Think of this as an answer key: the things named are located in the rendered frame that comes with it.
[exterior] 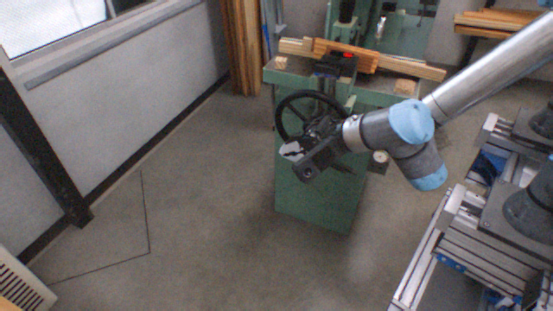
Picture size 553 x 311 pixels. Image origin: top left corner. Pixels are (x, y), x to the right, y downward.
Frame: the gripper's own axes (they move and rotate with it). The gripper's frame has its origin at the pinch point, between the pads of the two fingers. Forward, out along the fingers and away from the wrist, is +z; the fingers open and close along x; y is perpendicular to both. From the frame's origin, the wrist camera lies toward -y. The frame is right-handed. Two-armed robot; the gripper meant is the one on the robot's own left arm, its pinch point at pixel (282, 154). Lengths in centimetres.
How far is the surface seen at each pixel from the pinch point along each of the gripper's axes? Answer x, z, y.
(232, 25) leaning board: 38, 135, 140
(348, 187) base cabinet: -55, 34, 46
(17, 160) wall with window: 43, 123, -29
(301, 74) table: 3, 24, 49
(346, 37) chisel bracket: 6, 8, 63
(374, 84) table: -14, 3, 58
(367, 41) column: -5, 13, 86
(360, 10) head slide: 9, 5, 77
